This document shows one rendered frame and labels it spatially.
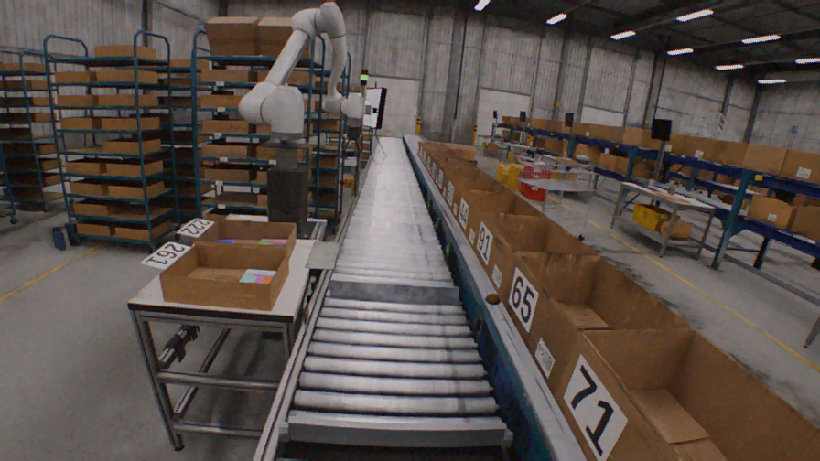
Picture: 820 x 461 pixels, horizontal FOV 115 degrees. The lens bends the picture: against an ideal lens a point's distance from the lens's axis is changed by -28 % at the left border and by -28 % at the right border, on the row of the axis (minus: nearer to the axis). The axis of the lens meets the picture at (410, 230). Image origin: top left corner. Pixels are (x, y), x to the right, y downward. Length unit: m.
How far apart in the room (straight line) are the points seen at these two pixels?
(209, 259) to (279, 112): 0.73
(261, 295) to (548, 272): 0.89
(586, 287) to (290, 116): 1.41
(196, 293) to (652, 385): 1.29
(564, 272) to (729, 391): 0.53
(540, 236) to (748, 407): 0.95
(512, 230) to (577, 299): 0.41
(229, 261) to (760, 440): 1.58
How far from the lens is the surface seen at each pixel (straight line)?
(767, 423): 0.82
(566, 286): 1.14
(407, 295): 1.27
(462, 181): 2.14
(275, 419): 0.87
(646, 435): 0.58
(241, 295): 1.20
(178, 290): 1.29
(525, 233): 1.46
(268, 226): 1.72
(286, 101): 1.72
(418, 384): 0.94
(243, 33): 3.13
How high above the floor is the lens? 1.39
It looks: 19 degrees down
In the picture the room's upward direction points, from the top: 6 degrees clockwise
